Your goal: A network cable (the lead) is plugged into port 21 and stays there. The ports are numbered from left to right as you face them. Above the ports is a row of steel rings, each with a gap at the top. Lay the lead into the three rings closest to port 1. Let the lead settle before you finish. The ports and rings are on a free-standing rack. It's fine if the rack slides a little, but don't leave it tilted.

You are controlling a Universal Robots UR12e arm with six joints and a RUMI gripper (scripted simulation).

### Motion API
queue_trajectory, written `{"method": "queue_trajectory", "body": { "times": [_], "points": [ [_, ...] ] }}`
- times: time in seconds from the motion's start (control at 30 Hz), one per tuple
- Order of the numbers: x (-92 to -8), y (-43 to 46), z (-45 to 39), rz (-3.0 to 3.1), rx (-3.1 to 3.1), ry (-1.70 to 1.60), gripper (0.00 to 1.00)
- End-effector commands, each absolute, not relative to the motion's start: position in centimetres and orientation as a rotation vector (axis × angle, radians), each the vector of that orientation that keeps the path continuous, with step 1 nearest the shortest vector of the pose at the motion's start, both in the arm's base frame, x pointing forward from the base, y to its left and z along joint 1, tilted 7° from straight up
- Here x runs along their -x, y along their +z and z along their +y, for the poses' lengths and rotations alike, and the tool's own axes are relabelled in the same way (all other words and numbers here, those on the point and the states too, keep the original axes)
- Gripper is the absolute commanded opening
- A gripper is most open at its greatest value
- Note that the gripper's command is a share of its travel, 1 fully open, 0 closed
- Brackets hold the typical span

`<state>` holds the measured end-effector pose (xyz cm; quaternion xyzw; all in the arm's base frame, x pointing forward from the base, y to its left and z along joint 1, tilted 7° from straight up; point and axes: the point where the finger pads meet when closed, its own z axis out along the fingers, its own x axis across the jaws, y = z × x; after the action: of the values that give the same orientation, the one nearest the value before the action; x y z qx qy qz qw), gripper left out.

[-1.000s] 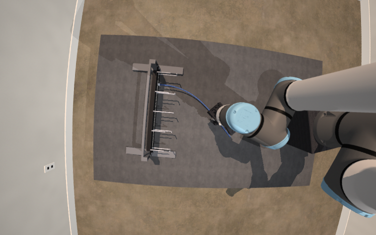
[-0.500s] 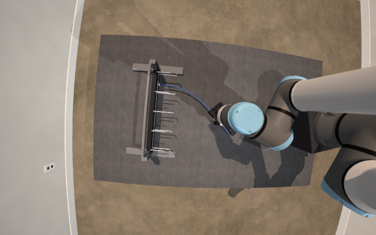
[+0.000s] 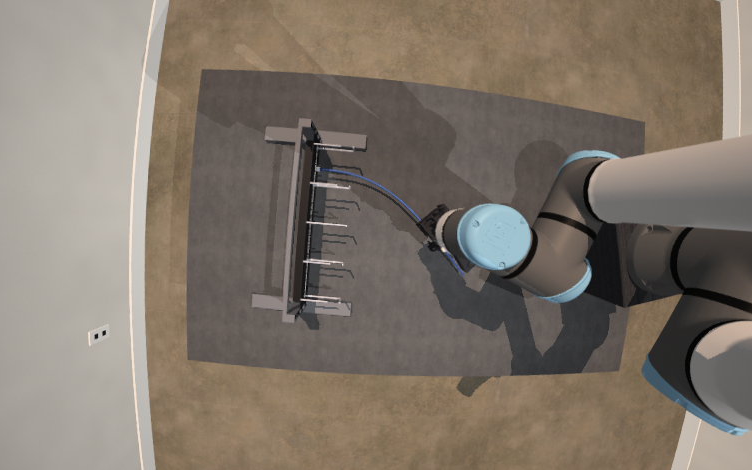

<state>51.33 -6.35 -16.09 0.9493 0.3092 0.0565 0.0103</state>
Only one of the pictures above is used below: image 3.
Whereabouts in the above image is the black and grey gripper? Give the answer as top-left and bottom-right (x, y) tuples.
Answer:
(416, 204), (450, 252)

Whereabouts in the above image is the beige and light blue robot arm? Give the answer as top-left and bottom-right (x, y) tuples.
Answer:
(435, 134), (752, 436)

